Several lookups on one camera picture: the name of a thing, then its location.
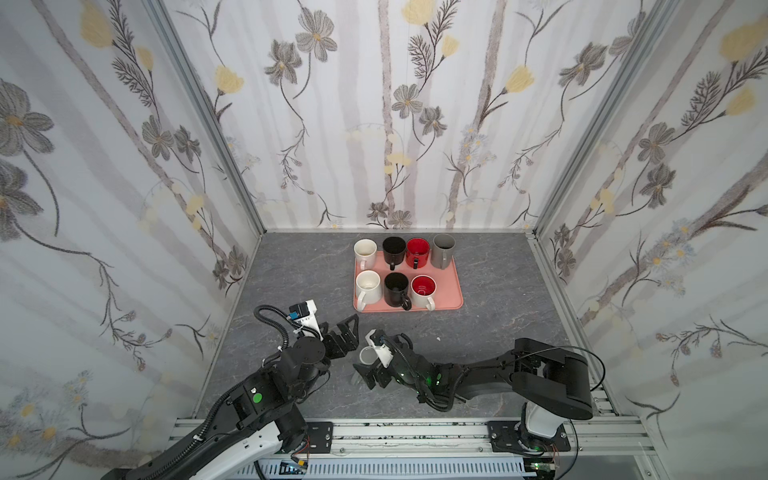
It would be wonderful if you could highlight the small grey mug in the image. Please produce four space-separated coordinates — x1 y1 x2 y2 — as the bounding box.
359 346 379 366

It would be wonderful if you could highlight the white ribbed upside-down mug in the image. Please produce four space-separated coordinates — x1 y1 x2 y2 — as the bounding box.
355 270 383 312

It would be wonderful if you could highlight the black interior steel mug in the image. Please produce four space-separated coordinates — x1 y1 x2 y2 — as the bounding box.
384 272 412 311

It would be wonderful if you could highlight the cream upside-down mug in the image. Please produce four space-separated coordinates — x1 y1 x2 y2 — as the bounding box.
410 275 437 311

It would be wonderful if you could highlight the pale pink mug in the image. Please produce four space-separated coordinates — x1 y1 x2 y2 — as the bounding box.
353 239 378 271

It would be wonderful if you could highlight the dark mug white base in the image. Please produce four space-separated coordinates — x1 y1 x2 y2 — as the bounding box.
382 236 407 271

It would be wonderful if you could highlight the red mug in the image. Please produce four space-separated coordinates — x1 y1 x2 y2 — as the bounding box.
405 238 430 270

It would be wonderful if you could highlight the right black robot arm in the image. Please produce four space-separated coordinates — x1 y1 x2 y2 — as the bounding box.
354 330 594 420

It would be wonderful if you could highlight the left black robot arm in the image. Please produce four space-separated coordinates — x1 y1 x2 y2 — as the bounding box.
105 301 360 479

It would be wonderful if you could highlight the pink rectangular tray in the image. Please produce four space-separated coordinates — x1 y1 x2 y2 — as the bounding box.
352 250 464 313

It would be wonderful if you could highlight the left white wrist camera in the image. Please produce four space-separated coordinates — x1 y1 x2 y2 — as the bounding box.
287 300 323 340

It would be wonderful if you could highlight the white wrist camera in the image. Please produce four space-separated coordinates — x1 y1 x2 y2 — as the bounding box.
287 300 323 340
365 329 393 369

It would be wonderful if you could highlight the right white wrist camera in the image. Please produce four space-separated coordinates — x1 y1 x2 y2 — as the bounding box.
365 329 393 369

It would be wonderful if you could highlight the aluminium mounting rail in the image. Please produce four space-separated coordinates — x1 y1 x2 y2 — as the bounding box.
161 416 649 460

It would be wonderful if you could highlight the white perforated cable duct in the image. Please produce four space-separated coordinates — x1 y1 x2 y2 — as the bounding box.
231 457 536 479

